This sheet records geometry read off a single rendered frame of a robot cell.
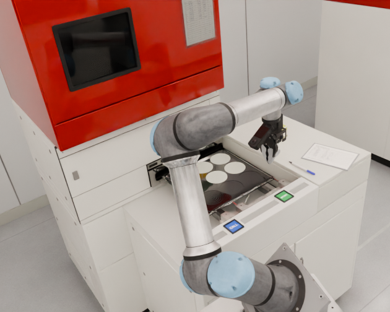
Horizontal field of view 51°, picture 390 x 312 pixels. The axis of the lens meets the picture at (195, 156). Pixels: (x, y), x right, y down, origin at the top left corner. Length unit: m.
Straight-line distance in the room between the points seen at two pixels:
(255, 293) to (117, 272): 1.14
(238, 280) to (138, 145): 0.94
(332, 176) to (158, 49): 0.88
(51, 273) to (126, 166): 1.30
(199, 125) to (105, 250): 1.10
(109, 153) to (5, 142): 1.57
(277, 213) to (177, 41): 0.80
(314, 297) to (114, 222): 1.07
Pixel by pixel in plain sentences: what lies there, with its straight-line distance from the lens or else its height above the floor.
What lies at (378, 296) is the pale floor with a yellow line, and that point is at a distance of 2.64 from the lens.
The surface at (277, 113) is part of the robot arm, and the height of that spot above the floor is 1.28.
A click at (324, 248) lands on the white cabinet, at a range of 2.03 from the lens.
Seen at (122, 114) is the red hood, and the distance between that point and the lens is 1.69.
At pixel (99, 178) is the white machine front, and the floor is 1.01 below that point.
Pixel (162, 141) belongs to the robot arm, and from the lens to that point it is 1.18.
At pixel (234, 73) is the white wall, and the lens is 4.09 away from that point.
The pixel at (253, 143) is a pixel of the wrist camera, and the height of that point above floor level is 1.18.
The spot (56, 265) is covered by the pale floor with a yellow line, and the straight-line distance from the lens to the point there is 3.00.
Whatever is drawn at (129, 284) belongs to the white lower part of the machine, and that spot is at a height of 0.33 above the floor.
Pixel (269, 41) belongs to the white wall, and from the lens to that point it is 4.33.
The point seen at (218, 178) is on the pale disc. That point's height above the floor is 0.90.
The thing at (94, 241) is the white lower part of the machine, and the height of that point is 0.70.
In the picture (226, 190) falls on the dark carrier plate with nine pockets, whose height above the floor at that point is 0.90.
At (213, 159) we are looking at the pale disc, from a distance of 2.01.
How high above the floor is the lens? 1.99
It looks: 32 degrees down
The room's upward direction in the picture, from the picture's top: 7 degrees counter-clockwise
